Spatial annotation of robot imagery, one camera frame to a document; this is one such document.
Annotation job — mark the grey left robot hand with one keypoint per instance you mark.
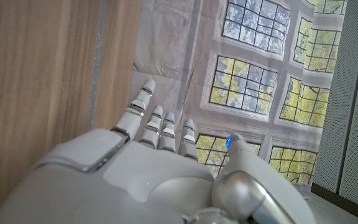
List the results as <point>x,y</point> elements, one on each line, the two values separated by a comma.
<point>120,186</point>

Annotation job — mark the printed window backdrop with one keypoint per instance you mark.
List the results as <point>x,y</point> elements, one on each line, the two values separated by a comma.
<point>166,40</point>

